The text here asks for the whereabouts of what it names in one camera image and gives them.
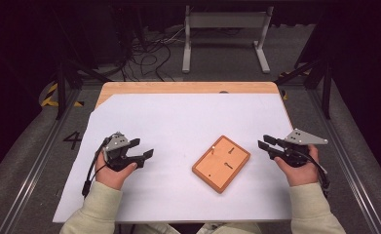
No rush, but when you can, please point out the tangle of black floor cables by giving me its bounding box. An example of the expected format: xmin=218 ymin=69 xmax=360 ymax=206
xmin=111 ymin=25 xmax=187 ymax=83

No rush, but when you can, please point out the hand-held gripper cable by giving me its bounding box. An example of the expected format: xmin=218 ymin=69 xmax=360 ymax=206
xmin=81 ymin=136 xmax=112 ymax=199
xmin=299 ymin=150 xmax=331 ymax=199

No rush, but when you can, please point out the grey metal stand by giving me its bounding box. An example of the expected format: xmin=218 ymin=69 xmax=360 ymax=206
xmin=181 ymin=4 xmax=275 ymax=75

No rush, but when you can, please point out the person's right hand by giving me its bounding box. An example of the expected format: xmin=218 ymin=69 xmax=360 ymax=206
xmin=273 ymin=143 xmax=320 ymax=188

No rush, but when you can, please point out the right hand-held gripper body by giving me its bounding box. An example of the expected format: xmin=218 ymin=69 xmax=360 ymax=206
xmin=274 ymin=128 xmax=329 ymax=169

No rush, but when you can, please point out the person's left hand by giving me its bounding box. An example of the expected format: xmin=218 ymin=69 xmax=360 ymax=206
xmin=95 ymin=151 xmax=139 ymax=191

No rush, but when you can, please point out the aluminium rail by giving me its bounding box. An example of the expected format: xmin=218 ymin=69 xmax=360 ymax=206
xmin=308 ymin=87 xmax=381 ymax=234
xmin=0 ymin=87 xmax=82 ymax=234

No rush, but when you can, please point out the orange rectangular block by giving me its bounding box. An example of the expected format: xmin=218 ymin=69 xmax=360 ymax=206
xmin=191 ymin=135 xmax=251 ymax=195

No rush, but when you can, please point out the black metal stand leg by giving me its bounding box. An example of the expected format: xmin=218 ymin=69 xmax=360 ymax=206
xmin=274 ymin=58 xmax=334 ymax=121
xmin=55 ymin=58 xmax=113 ymax=121

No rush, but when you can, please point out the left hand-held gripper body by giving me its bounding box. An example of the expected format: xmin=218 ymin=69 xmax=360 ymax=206
xmin=103 ymin=131 xmax=144 ymax=173

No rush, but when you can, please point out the white paper sheet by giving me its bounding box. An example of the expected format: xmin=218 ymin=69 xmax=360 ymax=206
xmin=52 ymin=93 xmax=293 ymax=224

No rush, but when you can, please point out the left hand-held gripper cable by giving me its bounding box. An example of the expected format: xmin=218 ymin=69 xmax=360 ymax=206
xmin=81 ymin=136 xmax=112 ymax=199

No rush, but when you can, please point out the wooden table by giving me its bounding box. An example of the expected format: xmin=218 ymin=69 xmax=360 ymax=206
xmin=95 ymin=81 xmax=293 ymax=225

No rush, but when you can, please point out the right hand-held gripper cable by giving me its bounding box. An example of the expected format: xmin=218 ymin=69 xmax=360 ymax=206
xmin=299 ymin=150 xmax=331 ymax=199

